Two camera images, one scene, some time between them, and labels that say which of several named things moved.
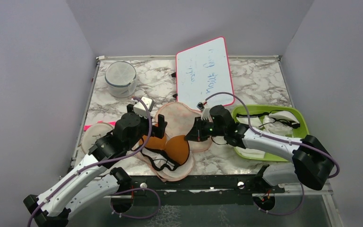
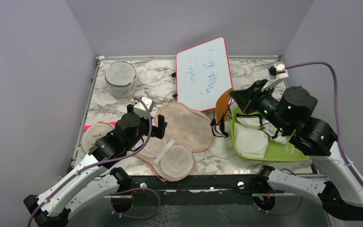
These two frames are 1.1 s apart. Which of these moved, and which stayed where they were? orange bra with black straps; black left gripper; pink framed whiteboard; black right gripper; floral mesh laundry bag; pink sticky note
Moved: black right gripper; orange bra with black straps
Stayed: floral mesh laundry bag; pink framed whiteboard; pink sticky note; black left gripper
